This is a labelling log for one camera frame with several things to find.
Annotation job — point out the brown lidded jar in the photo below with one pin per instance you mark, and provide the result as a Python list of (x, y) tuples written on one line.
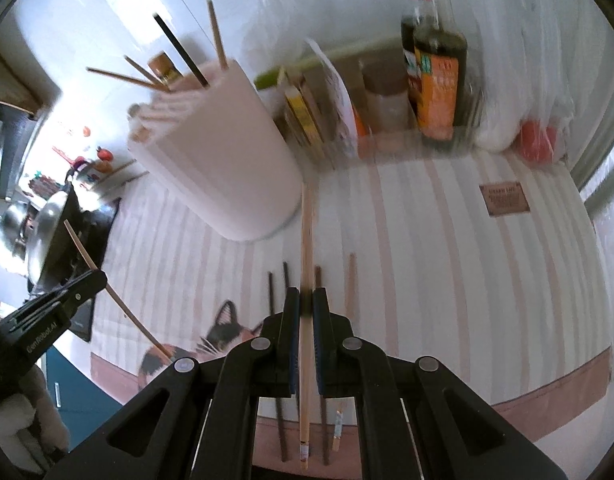
[(387, 105)]

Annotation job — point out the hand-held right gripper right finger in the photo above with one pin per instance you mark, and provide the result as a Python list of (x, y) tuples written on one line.
[(321, 340)]

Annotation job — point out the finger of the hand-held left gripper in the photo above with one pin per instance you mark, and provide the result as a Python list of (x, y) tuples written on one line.
[(84, 287)]

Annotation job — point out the persimmon wall ornament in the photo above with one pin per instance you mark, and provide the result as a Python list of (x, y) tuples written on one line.
[(103, 152)]

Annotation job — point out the dark sauce bottle brown cap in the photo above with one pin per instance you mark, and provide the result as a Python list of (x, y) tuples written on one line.
[(162, 67)]

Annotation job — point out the red round item in bag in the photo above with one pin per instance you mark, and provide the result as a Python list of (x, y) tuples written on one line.
[(537, 140)]

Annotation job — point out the dark brown chopstick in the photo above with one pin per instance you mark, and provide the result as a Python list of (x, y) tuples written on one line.
[(327, 430), (179, 49), (286, 275), (270, 295)]

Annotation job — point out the black cap bottle orange label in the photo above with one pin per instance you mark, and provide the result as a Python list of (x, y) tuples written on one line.
[(439, 75)]

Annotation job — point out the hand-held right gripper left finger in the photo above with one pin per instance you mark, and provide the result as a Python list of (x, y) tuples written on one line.
[(289, 330)]

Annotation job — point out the green leek stalk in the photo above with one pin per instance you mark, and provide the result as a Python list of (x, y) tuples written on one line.
[(317, 60)]

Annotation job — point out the red cap sauce bottle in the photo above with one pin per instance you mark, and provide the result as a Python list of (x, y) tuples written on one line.
[(411, 20)]

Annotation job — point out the clear condiment tray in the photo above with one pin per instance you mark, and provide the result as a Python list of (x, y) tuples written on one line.
[(377, 152)]

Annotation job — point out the striped cat print cloth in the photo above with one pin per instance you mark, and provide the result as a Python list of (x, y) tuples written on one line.
[(437, 260)]

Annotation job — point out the white plastic bag with contents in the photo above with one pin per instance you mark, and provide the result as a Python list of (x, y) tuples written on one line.
[(527, 70)]

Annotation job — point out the yellow seasoning box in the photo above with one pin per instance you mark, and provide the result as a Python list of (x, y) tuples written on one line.
[(302, 110)]

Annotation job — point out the cream round chopstick holder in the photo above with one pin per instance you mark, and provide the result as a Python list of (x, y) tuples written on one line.
[(212, 155)]

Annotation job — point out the person's left forearm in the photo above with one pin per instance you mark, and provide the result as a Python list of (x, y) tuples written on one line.
[(12, 420)]

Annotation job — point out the grey window frame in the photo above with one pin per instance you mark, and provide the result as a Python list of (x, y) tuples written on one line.
[(599, 110)]

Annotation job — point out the empty white plastic bag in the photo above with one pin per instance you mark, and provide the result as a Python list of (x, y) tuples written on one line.
[(277, 10)]

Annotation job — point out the white paper packet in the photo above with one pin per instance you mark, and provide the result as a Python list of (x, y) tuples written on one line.
[(337, 95)]

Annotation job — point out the wok with steel lid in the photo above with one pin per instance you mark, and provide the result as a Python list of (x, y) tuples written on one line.
[(47, 225)]

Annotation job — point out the black range hood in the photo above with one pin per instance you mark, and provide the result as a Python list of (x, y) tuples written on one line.
[(2, 155)]

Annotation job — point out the colourful wall sign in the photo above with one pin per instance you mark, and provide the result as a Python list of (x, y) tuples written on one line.
[(42, 182)]

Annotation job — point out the blue kitchen cabinet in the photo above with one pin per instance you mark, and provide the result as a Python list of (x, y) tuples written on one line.
[(72, 385)]

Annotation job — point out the brown wall cabinet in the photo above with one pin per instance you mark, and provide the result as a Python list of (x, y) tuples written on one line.
[(7, 75)]

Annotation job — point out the black cooktop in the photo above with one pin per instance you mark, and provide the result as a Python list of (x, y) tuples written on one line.
[(94, 235)]

